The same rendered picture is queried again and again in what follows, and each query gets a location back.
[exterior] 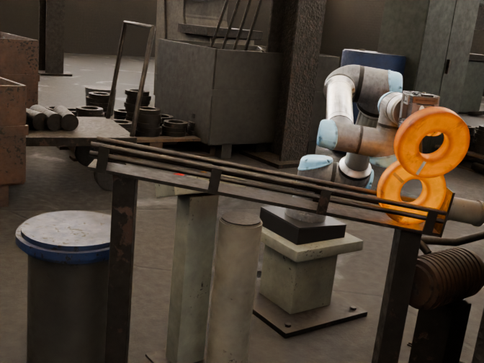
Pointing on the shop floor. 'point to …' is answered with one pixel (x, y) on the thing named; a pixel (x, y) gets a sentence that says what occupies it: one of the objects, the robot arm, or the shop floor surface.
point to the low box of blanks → (12, 137)
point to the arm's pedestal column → (300, 295)
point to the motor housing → (443, 303)
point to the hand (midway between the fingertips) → (432, 133)
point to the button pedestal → (189, 274)
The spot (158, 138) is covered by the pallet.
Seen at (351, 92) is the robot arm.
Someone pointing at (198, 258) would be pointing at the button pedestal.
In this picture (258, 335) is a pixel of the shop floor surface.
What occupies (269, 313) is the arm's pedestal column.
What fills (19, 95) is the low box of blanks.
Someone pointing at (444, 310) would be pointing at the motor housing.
